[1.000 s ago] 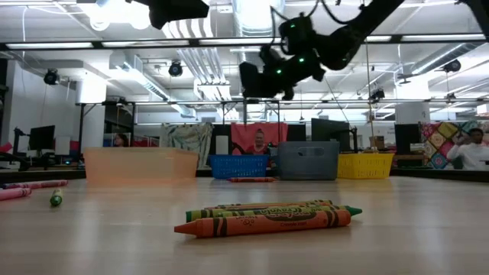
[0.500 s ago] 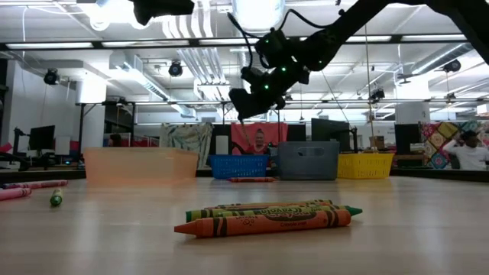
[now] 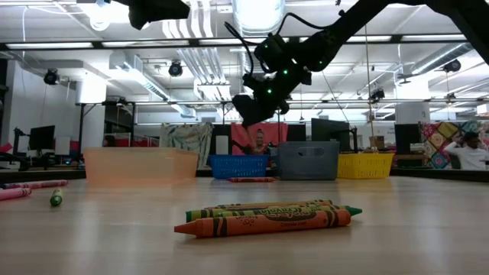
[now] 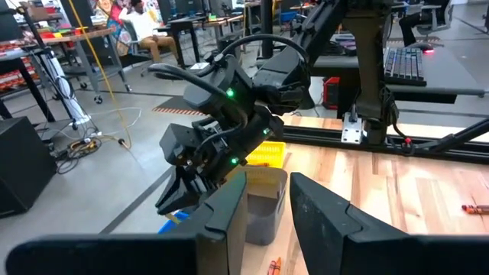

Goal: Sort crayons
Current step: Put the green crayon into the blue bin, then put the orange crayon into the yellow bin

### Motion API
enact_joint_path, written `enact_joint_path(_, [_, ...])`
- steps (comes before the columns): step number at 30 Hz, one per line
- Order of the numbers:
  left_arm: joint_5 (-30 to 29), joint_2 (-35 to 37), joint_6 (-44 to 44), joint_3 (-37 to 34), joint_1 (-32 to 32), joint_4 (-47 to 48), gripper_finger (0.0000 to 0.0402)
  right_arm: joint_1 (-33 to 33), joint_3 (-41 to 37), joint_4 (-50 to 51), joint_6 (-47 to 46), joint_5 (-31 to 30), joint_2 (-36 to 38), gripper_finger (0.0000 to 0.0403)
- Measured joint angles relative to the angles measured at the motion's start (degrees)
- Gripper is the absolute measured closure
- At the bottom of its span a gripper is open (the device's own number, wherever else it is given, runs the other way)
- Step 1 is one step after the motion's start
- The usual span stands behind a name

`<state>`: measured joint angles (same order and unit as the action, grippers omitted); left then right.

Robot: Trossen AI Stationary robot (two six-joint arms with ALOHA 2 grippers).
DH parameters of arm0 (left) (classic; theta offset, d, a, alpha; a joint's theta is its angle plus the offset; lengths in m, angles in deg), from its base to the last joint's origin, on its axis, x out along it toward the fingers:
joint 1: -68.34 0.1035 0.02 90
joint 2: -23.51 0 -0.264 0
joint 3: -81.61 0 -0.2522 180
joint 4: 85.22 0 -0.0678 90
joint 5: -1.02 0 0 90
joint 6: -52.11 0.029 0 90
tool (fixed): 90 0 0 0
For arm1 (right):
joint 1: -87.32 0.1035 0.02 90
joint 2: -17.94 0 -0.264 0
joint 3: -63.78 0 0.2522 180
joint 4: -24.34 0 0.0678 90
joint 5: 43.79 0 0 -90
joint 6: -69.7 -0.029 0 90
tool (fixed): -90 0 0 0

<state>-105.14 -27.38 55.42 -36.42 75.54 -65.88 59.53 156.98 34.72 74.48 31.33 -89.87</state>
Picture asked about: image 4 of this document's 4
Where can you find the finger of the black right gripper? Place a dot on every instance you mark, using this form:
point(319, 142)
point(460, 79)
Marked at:
point(172, 195)
point(198, 193)

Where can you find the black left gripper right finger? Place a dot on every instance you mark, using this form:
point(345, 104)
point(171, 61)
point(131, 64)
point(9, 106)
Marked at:
point(344, 252)

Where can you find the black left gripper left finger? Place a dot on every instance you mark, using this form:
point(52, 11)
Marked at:
point(214, 244)

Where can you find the yellow-green crayon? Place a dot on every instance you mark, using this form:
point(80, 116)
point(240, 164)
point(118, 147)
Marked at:
point(172, 217)

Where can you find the yellow plastic mesh basket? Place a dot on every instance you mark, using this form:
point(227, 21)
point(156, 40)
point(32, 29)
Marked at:
point(267, 153)

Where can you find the blue plastic mesh basket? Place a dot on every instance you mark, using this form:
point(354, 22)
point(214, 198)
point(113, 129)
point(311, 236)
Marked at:
point(179, 225)

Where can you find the grey plastic bin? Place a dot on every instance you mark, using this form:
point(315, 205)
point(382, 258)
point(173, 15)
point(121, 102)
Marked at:
point(263, 206)

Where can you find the red box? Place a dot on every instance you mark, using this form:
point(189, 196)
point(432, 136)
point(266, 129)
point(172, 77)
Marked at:
point(331, 93)

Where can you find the black desk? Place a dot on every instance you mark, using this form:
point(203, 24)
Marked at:
point(191, 24)

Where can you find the person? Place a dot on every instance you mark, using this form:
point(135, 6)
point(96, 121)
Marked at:
point(424, 19)
point(147, 26)

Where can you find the white pole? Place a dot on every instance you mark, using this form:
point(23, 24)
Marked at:
point(65, 88)

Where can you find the black box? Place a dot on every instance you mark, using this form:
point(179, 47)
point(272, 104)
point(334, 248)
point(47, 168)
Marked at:
point(23, 164)

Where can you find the colourful patchwork quilt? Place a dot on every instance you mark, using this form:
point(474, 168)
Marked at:
point(114, 23)

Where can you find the grey wheeled table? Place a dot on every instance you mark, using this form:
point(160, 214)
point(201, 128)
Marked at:
point(76, 40)

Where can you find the black backlit keyboard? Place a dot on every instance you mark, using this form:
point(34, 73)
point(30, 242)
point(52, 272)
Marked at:
point(405, 65)

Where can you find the grey desk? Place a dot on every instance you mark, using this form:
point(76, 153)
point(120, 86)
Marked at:
point(447, 82)

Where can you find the black mouse red light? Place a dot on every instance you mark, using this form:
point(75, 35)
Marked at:
point(424, 47)

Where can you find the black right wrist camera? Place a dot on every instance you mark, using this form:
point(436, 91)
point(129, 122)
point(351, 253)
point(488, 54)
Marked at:
point(179, 143)

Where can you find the silver metal bracket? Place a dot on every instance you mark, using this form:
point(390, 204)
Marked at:
point(351, 130)

